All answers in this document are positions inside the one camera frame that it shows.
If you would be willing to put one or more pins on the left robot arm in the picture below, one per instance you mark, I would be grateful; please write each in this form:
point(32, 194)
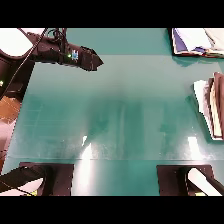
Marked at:
point(50, 50)

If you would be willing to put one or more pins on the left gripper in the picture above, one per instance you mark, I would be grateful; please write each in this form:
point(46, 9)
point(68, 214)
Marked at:
point(89, 58)

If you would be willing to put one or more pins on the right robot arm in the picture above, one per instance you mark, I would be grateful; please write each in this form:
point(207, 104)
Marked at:
point(173, 180)

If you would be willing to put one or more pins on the purple garment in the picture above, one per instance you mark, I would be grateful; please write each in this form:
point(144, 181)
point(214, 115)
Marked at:
point(181, 46)

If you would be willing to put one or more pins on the brown garment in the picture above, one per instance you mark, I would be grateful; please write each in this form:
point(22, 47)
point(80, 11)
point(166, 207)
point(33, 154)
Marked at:
point(218, 106)

